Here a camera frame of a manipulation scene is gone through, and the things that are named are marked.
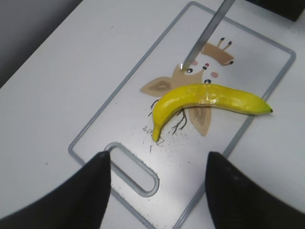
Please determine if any black knife stand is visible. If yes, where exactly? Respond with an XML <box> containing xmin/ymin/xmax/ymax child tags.
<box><xmin>247</xmin><ymin>0</ymin><xmax>305</xmax><ymax>21</ymax></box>

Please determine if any grey rimmed white cutting board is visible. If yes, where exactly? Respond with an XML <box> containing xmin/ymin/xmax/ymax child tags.
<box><xmin>68</xmin><ymin>2</ymin><xmax>295</xmax><ymax>229</ymax></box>

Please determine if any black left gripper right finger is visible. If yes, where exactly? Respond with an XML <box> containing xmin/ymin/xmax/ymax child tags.
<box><xmin>205</xmin><ymin>152</ymin><xmax>305</xmax><ymax>229</ymax></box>

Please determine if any white handled kitchen knife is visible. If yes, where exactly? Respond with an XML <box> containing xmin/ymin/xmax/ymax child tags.
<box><xmin>180</xmin><ymin>0</ymin><xmax>235</xmax><ymax>71</ymax></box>

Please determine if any yellow plastic banana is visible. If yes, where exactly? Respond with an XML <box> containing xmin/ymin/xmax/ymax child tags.
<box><xmin>152</xmin><ymin>83</ymin><xmax>273</xmax><ymax>142</ymax></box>

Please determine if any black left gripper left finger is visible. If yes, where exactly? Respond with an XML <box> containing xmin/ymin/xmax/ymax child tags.
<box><xmin>0</xmin><ymin>152</ymin><xmax>111</xmax><ymax>229</ymax></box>

